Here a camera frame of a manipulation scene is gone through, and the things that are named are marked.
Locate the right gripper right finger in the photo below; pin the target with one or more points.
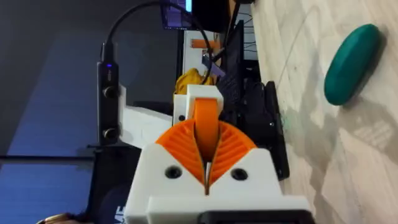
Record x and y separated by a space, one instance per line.
248 183

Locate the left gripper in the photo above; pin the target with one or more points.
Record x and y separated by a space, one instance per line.
143 127

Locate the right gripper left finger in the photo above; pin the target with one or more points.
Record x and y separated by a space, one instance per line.
161 186

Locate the yellow cloth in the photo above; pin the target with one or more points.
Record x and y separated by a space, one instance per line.
189 81

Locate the black upright wrist plate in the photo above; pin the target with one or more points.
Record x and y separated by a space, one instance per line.
233 62

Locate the white box with orange part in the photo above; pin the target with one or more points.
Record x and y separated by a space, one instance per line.
194 53

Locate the computer monitor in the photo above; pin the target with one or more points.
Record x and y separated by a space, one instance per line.
199 14

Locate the green disc with holes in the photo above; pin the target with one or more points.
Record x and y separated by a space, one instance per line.
353 63

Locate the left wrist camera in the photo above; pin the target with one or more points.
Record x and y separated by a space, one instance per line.
108 102

